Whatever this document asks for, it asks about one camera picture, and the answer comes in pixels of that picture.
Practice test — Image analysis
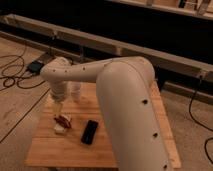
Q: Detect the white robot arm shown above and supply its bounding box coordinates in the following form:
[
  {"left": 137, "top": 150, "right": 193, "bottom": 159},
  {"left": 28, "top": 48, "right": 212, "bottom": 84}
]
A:
[{"left": 41, "top": 57, "right": 174, "bottom": 171}]

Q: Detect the long wooden beam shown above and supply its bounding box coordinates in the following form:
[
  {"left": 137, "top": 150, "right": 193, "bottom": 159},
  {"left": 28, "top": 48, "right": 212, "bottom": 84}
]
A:
[{"left": 0, "top": 14, "right": 213, "bottom": 83}]

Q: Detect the black power adapter box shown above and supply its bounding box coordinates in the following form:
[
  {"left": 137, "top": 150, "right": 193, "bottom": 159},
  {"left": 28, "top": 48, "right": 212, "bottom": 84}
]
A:
[{"left": 27, "top": 61, "right": 44, "bottom": 74}]

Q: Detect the white ceramic bowl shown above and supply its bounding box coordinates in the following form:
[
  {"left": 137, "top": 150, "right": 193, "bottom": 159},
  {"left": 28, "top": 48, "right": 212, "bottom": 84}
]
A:
[{"left": 54, "top": 115, "right": 72, "bottom": 134}]

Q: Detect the black cable right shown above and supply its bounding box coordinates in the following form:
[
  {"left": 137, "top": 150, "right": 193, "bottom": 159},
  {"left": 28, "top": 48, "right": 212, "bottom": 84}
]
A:
[{"left": 188, "top": 75, "right": 213, "bottom": 166}]

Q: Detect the black rectangular phone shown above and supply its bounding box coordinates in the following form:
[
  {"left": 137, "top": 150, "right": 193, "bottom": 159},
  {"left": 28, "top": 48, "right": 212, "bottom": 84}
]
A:
[{"left": 81, "top": 120, "right": 98, "bottom": 145}]

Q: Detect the black floor cable left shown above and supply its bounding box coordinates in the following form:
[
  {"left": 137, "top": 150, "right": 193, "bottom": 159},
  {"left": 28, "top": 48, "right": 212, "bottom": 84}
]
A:
[{"left": 0, "top": 39, "right": 75, "bottom": 90}]

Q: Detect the red pepper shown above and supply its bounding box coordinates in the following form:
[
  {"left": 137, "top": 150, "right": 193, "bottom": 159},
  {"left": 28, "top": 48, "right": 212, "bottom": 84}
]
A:
[{"left": 54, "top": 115, "right": 71, "bottom": 129}]

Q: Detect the wooden board table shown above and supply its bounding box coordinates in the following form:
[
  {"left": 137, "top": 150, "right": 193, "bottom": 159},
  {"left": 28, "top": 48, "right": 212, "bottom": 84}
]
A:
[{"left": 24, "top": 79, "right": 182, "bottom": 170}]

